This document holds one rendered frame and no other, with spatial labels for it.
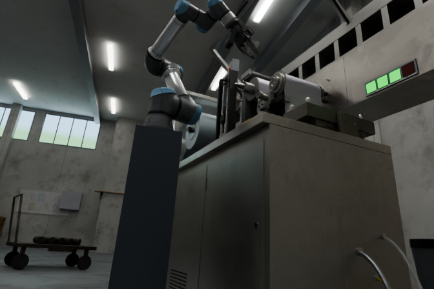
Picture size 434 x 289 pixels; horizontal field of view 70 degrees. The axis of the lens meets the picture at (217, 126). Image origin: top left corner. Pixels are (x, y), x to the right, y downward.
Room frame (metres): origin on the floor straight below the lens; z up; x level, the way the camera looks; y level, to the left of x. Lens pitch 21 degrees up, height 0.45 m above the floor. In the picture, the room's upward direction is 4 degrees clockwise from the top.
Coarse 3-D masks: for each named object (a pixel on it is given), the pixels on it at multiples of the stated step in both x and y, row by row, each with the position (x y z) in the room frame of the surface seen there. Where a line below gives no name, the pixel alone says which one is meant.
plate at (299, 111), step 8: (304, 104) 1.15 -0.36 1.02; (312, 104) 1.16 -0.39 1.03; (288, 112) 1.25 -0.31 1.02; (296, 112) 1.20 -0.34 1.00; (304, 112) 1.16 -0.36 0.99; (312, 112) 1.15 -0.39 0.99; (320, 112) 1.17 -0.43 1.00; (328, 112) 1.19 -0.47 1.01; (336, 112) 1.21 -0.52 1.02; (296, 120) 1.21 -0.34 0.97; (304, 120) 1.20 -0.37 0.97; (312, 120) 1.19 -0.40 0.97; (328, 120) 1.19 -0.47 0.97; (336, 120) 1.21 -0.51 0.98; (360, 120) 1.27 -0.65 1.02; (360, 128) 1.27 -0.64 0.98; (368, 128) 1.29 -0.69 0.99; (368, 136) 1.34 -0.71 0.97
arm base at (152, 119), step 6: (150, 114) 1.27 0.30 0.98; (156, 114) 1.26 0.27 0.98; (162, 114) 1.27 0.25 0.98; (168, 114) 1.28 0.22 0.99; (150, 120) 1.27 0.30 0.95; (156, 120) 1.26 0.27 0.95; (162, 120) 1.26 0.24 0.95; (168, 120) 1.28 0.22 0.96; (150, 126) 1.25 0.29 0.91; (156, 126) 1.25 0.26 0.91; (162, 126) 1.25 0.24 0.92; (168, 126) 1.29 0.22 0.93
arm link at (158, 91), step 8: (160, 88) 1.27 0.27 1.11; (168, 88) 1.27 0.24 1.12; (152, 96) 1.27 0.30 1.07; (160, 96) 1.26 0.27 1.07; (168, 96) 1.28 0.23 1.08; (176, 96) 1.32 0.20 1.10; (152, 104) 1.27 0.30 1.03; (160, 104) 1.26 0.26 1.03; (168, 104) 1.28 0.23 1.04; (176, 104) 1.31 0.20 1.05; (168, 112) 1.28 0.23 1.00; (176, 112) 1.33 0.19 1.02
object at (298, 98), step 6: (288, 90) 1.35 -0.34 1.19; (294, 90) 1.37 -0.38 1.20; (294, 96) 1.37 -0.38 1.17; (300, 96) 1.38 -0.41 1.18; (306, 96) 1.40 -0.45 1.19; (312, 96) 1.41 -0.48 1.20; (294, 102) 1.36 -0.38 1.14; (300, 102) 1.38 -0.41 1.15; (312, 102) 1.41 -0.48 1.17; (318, 102) 1.43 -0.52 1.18; (288, 108) 1.35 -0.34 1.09
